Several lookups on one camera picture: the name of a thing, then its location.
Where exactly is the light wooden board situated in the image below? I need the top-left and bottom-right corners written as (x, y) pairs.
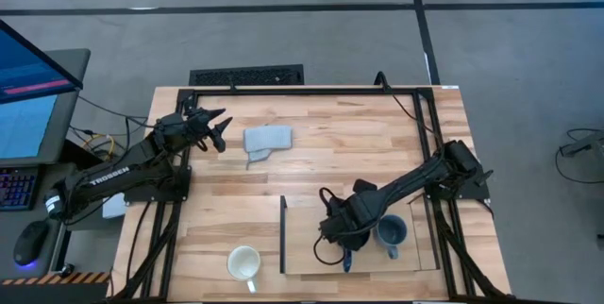
top-left (278, 194), bottom-right (441, 276)

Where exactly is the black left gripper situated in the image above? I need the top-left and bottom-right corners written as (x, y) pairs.
top-left (153, 107), bottom-right (234, 154)

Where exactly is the hazard striped black box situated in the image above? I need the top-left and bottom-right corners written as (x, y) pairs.
top-left (0, 271), bottom-right (112, 304)

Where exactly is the pale green mug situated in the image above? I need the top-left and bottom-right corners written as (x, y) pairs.
top-left (226, 245), bottom-right (261, 295)

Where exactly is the grey floor device with cable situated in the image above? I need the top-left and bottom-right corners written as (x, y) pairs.
top-left (554, 127), bottom-right (604, 185)

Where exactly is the grey ceramic mug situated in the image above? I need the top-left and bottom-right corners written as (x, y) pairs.
top-left (375, 213), bottom-right (409, 261)

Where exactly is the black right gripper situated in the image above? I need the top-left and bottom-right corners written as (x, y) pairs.
top-left (319, 189), bottom-right (384, 252)

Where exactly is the black computer mouse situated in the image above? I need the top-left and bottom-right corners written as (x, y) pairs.
top-left (12, 218), bottom-right (51, 267)

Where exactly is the small white box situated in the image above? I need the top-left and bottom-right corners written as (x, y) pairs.
top-left (101, 193), bottom-right (127, 220)

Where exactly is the thin black cable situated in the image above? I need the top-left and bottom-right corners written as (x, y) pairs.
top-left (77, 95), bottom-right (157, 138)

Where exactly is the backlit computer keyboard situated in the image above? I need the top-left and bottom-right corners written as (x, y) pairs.
top-left (0, 166), bottom-right (40, 212)

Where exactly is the grey framed computer monitor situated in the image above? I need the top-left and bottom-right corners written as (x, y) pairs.
top-left (0, 48), bottom-right (92, 168)

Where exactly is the black floor vent grate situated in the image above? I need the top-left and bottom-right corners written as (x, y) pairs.
top-left (189, 63), bottom-right (306, 87)

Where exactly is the grey side desk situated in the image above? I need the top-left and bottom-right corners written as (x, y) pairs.
top-left (0, 161), bottom-right (79, 304)

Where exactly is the yellow cable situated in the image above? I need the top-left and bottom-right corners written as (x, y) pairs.
top-left (82, 133), bottom-right (117, 161)

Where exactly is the dark blue glossy mug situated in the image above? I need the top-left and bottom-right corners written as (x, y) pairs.
top-left (332, 245), bottom-right (355, 275)

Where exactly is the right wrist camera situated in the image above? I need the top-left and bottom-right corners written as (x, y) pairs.
top-left (352, 178), bottom-right (378, 196)

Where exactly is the black frame cable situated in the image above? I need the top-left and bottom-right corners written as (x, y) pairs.
top-left (374, 70), bottom-right (436, 136)

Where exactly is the grey quilted pot holder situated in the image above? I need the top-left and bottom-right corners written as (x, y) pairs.
top-left (243, 124), bottom-right (294, 171)

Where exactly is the black framed computer monitor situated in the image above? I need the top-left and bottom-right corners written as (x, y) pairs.
top-left (0, 19), bottom-right (84, 105)

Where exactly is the black aluminium table frame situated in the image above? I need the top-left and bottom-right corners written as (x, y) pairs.
top-left (106, 84), bottom-right (515, 303)

